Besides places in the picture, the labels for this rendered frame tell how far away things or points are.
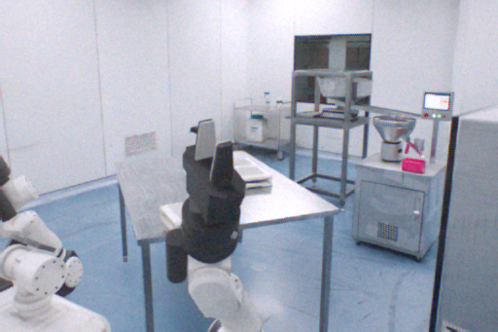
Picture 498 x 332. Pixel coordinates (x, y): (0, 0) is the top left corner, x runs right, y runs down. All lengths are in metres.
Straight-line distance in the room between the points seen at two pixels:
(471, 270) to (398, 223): 3.31
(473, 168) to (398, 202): 3.28
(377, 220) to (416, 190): 0.44
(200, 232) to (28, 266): 0.32
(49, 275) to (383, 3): 6.16
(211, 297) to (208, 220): 0.16
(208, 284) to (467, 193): 0.40
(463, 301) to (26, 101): 4.89
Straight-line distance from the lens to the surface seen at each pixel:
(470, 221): 0.42
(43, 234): 1.18
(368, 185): 3.73
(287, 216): 2.24
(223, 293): 0.68
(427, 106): 3.86
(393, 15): 6.52
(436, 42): 6.34
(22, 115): 5.10
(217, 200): 0.53
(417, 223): 3.69
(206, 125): 0.55
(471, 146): 0.40
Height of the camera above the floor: 1.69
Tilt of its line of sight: 12 degrees down
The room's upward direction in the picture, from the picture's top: straight up
